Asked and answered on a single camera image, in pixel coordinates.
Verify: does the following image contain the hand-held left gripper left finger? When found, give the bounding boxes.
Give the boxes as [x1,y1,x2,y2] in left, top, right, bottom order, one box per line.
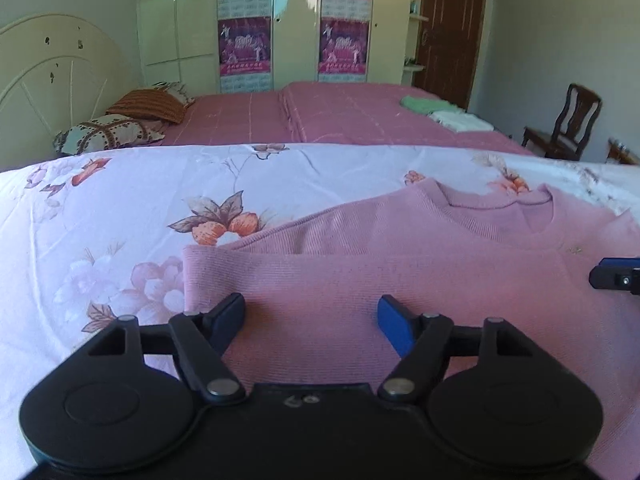
[88,292,247,406]

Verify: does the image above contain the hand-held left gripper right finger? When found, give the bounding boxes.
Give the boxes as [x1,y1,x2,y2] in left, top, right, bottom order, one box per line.
[377,294,532,405]

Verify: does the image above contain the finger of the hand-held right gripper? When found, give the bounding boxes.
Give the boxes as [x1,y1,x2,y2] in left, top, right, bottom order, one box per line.
[589,257,640,295]

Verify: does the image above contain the pink knit sweater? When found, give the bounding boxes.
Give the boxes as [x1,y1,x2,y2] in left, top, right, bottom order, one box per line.
[182,178,640,411]

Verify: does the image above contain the small wooden furniture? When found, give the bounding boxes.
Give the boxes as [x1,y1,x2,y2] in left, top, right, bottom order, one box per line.
[607,137,640,166]

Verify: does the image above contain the white floral bedsheet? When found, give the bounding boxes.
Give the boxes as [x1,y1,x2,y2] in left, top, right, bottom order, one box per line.
[0,142,640,480]

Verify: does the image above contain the dark wooden chair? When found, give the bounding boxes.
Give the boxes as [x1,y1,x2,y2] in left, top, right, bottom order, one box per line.
[522,82,603,162]

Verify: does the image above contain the folded white cloth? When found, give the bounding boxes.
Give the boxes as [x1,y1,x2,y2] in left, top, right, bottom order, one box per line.
[429,110,494,135]

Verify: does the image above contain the pink checked bedspread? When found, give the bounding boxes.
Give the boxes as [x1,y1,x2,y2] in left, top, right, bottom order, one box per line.
[160,81,536,156]

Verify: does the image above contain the folded green cloth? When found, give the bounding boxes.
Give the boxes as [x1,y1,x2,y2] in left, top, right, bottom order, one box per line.
[400,95,464,117]

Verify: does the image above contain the brown striped pillow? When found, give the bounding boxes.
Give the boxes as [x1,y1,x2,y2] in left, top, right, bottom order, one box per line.
[106,89,188,125]

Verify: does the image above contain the zebra print pillow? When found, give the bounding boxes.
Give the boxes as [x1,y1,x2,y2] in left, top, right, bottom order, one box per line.
[152,81,196,108]

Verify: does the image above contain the cream wardrobe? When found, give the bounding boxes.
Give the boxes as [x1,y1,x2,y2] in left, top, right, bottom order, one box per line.
[136,0,416,94]

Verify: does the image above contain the brown wooden door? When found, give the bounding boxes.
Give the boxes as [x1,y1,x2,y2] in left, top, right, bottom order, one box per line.
[415,0,489,111]

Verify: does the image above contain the cream corner shelf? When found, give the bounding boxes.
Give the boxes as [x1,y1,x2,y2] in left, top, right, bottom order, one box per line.
[402,0,434,87]

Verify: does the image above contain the cream round headboard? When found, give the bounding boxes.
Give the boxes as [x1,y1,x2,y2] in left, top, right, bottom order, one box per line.
[0,14,136,171]

